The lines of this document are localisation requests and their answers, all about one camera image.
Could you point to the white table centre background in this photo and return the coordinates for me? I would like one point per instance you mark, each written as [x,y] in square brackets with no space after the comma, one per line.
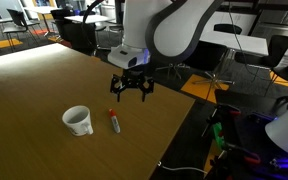
[89,19]

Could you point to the black chair left background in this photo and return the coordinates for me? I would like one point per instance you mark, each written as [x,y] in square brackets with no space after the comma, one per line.
[20,26]

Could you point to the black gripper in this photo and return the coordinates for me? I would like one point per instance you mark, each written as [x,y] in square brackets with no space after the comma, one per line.
[132,79]

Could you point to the white table background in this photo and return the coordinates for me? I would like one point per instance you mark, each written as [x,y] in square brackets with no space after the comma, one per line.
[89,19]
[247,44]

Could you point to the red handled clamp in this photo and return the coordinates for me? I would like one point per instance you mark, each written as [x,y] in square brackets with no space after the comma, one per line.
[227,111]
[247,156]

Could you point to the white ceramic mug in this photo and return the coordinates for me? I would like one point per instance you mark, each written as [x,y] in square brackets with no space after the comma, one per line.
[77,119]

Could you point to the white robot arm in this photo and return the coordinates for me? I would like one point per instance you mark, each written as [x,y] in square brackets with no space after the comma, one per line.
[167,30]

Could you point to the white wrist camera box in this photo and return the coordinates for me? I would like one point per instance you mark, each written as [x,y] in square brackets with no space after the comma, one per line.
[127,57]

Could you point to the green plastic clamp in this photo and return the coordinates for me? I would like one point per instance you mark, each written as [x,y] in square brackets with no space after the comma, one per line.
[218,135]

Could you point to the black chair centre background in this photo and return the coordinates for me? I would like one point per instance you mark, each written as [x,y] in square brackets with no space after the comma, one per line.
[207,56]

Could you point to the red handled clamp lower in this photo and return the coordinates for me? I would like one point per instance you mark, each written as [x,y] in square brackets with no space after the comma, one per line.
[247,156]

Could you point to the white table right background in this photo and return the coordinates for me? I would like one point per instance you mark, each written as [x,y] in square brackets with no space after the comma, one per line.
[247,44]

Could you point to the black chair far right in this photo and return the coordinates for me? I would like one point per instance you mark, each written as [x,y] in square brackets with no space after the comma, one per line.
[277,47]

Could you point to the black chair background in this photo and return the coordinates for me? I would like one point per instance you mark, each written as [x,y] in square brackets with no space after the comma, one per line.
[20,26]
[207,56]

